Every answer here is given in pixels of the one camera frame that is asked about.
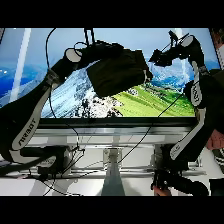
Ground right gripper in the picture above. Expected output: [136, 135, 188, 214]
[148, 47, 175, 67]

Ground dark green pants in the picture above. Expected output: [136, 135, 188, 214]
[86, 48, 154, 99]

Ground red garment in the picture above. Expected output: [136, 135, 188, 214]
[205, 129, 224, 152]

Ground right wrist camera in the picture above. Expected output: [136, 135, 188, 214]
[167, 29, 180, 52]

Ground black cable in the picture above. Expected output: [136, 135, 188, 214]
[117, 91, 186, 165]
[44, 27, 86, 197]

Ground silver frame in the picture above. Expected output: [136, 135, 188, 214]
[13, 125, 214, 197]

